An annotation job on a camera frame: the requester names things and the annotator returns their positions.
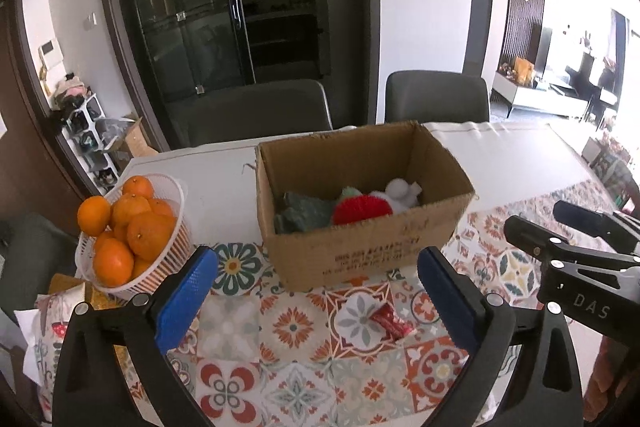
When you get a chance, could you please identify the white shoe rack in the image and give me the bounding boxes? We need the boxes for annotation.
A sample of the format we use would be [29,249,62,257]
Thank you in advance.
[62,93,121,195]

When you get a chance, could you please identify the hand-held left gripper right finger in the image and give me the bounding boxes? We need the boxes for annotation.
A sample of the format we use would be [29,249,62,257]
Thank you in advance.
[416,246,586,427]

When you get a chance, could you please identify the white low cabinet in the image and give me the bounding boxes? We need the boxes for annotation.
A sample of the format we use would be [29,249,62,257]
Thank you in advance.
[492,72,591,120]

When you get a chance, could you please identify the pink items on rack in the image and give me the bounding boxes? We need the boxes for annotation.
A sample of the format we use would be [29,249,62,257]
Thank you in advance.
[52,74,93,108]

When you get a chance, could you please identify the person's right forearm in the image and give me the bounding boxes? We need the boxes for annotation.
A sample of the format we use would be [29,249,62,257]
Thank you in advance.
[582,334,631,425]

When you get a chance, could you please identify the floral fabric cover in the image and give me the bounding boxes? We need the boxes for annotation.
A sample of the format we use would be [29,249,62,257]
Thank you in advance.
[15,282,96,425]

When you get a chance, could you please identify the grey-green plush toy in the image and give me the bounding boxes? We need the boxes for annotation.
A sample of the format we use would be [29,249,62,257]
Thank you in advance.
[274,191,337,235]

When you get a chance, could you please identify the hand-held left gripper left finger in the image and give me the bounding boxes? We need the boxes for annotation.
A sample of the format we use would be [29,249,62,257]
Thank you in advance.
[52,245,221,427]

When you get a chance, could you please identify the patterned cushion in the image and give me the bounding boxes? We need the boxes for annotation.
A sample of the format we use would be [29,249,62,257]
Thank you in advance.
[592,152,636,202]

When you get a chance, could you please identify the brown cardboard box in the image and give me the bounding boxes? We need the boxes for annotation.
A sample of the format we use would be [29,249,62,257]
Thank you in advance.
[255,121,476,293]

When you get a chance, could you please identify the red candy wrapper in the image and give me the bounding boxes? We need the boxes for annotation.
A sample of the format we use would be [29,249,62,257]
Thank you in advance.
[370,307,417,340]

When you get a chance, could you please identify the television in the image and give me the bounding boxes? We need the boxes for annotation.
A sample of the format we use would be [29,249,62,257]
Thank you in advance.
[537,27,553,72]

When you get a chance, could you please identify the dark grey dining chair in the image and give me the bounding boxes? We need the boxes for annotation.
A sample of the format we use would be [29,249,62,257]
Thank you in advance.
[187,79,333,148]
[385,71,491,125]
[0,213,78,323]

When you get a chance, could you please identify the dark glass sliding door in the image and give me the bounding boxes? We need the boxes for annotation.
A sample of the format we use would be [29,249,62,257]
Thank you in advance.
[97,0,381,152]

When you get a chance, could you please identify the white intercom panel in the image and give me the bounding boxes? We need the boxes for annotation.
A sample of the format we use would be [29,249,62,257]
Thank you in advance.
[40,39,63,70]

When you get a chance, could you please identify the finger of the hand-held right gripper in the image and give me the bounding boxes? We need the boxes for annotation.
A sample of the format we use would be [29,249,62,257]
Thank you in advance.
[504,215,640,273]
[553,200,640,255]

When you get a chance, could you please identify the pile of oranges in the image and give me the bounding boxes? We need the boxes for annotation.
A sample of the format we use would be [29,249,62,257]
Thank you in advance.
[77,175,178,288]

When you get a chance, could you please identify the patterned table runner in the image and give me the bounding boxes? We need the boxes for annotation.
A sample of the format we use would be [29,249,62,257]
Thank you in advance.
[120,179,621,427]

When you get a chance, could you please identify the small brown floor carton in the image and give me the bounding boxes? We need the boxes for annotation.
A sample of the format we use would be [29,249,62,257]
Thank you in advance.
[112,114,161,158]

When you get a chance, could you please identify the brown entry door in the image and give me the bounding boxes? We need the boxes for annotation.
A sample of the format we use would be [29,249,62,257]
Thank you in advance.
[0,0,86,218]

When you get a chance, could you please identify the red strawberry plush toy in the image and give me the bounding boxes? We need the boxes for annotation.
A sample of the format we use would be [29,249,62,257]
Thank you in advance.
[331,187,394,226]

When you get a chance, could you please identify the white plastic fruit basket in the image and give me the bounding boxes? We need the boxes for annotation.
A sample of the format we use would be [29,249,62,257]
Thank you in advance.
[75,173,193,300]

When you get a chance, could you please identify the dark interior door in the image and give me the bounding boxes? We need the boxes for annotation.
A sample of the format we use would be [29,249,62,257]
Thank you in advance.
[462,0,496,80]

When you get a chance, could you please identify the white plush toy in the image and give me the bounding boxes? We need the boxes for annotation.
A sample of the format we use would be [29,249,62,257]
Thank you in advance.
[385,178,422,210]

